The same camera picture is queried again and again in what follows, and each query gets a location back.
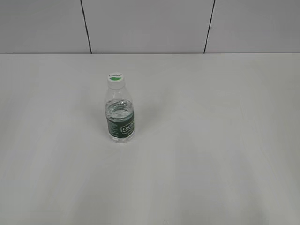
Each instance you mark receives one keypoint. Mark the clear Cestbon water bottle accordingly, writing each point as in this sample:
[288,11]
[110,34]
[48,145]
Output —
[120,116]

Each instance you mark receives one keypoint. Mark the white green bottle cap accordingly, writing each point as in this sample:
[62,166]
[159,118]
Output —
[116,81]

